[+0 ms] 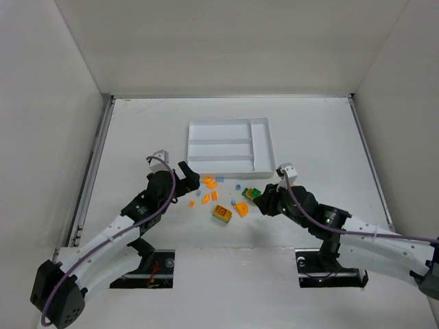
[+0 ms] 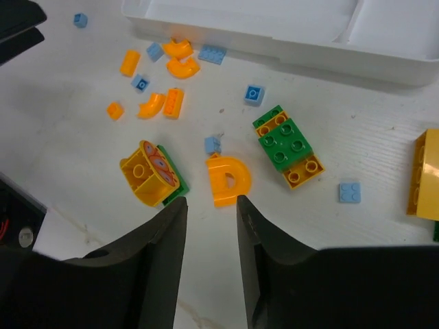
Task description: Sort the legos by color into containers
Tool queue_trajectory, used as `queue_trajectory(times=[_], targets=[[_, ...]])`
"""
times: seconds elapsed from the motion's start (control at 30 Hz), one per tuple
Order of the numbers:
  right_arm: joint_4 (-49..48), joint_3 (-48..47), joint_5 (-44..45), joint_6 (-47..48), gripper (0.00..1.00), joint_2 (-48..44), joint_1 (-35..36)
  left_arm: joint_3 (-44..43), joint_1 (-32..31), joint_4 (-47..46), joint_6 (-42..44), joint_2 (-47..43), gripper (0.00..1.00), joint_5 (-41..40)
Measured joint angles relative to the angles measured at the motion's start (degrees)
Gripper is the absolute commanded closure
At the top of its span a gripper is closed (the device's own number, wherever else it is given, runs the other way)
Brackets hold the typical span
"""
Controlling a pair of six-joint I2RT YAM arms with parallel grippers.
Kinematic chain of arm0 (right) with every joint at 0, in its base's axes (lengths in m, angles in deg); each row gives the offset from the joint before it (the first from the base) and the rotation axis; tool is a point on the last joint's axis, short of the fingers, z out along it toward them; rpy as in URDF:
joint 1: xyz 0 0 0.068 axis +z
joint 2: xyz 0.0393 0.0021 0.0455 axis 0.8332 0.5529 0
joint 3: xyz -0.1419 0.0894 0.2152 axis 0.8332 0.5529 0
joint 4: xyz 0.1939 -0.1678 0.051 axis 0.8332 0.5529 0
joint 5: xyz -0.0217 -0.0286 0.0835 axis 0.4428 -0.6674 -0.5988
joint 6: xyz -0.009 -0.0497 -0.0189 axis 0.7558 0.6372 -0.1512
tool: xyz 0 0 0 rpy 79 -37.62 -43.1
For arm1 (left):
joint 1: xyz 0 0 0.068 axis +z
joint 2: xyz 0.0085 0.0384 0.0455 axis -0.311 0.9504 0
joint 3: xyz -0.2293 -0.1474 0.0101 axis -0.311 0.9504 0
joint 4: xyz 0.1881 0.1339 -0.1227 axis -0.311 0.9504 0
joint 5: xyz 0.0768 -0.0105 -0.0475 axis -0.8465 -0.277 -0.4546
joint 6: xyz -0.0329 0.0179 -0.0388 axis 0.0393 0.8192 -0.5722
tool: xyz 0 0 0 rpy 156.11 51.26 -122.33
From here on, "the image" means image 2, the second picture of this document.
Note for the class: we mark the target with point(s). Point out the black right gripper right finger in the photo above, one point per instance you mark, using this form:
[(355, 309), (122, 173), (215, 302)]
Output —
[(288, 284)]

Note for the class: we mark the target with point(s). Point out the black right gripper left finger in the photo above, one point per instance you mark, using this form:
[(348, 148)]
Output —
[(132, 282)]

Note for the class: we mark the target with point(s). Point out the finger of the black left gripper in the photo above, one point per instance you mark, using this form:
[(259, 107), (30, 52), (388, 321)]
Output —
[(19, 32)]

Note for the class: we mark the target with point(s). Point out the yellow rounded ladybug brick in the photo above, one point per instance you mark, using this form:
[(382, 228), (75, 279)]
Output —
[(149, 174)]

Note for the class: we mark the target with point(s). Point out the yellow long duplo brick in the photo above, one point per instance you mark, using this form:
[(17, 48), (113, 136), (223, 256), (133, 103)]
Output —
[(305, 170)]

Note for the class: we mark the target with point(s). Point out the yellow large duplo brick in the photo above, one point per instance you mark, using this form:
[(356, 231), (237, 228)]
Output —
[(424, 183)]

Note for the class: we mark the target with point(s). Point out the green square duplo brick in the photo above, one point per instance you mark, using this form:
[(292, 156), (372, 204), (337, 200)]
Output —
[(285, 145)]

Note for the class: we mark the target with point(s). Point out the green numbered duplo brick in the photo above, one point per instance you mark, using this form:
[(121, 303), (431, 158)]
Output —
[(436, 232)]

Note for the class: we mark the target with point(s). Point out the light blue small brick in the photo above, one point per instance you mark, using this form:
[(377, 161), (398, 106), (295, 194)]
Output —
[(80, 20), (212, 145), (140, 82), (154, 52)]

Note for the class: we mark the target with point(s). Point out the light blue small plate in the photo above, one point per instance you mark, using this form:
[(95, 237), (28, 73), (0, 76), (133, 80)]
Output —
[(350, 192)]

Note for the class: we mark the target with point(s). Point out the orange rectangular brick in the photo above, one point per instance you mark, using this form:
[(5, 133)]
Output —
[(129, 64)]

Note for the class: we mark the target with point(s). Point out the orange small brick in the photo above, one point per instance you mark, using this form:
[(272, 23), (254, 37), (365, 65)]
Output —
[(115, 110)]

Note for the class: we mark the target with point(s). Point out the orange D-shaped arch brick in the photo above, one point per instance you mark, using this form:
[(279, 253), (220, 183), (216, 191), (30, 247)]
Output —
[(229, 178)]

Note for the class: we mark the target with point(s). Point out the orange curved brick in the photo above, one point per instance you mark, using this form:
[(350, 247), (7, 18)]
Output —
[(152, 107), (178, 50), (183, 70)]

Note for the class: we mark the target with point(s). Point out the orange long brick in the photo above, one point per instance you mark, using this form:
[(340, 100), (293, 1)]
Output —
[(173, 103)]

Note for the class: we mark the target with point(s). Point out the light blue round-stud brick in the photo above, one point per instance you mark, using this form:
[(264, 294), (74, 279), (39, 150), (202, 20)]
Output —
[(254, 95)]

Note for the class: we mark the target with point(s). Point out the light blue long plate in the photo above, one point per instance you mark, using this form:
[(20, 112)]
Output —
[(212, 54)]

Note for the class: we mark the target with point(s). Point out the white compartment tray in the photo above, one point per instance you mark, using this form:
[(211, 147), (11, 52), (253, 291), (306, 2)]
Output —
[(394, 41)]

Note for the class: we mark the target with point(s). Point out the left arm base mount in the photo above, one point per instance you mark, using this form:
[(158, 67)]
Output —
[(21, 216)]

